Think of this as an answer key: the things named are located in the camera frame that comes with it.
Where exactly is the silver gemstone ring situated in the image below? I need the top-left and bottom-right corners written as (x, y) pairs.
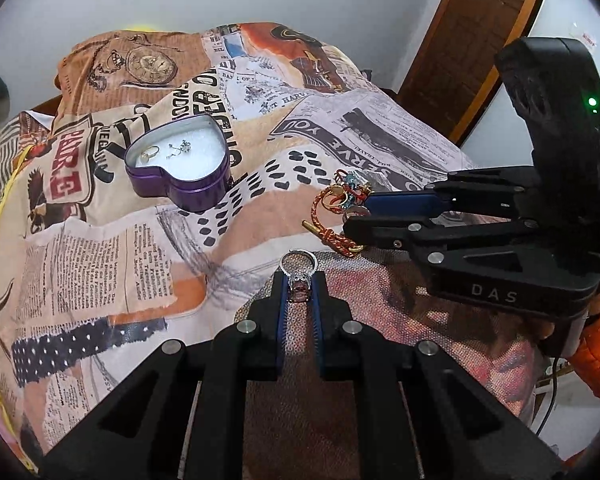
top-left (278, 249), bottom-right (320, 302)

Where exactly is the brown wooden door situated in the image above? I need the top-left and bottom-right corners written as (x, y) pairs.
top-left (398, 0), bottom-right (542, 144)

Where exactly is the newspaper print bed sheet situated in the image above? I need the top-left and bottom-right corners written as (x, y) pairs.
top-left (0, 23), bottom-right (540, 469)

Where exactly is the purple heart-shaped tin box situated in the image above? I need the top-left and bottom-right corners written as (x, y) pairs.
top-left (124, 114), bottom-right (232, 212)

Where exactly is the silver charm earring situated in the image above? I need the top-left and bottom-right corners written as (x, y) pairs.
top-left (166, 139), bottom-right (192, 158)

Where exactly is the black cable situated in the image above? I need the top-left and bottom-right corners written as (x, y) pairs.
top-left (533, 355), bottom-right (562, 437)

